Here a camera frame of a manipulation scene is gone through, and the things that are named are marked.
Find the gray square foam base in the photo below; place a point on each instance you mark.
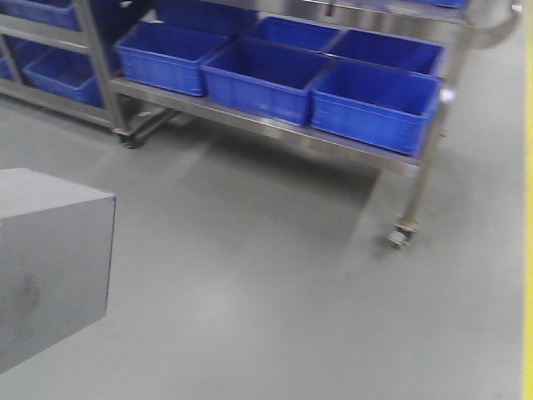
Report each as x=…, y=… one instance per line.
x=56, y=255

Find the blue cart bin middle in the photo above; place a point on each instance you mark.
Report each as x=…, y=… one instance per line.
x=265, y=79

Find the blue cart bin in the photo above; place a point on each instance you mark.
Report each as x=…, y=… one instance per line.
x=265, y=79
x=163, y=56
x=379, y=106

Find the blue cart bin right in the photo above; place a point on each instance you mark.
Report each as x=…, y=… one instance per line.
x=379, y=106

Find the blue cart bin left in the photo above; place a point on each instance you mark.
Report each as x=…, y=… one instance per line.
x=163, y=56

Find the steel multi-tier bin rack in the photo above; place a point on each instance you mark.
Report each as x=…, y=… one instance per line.
x=59, y=55

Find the steel low cart rack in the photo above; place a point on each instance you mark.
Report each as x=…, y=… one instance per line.
x=454, y=28

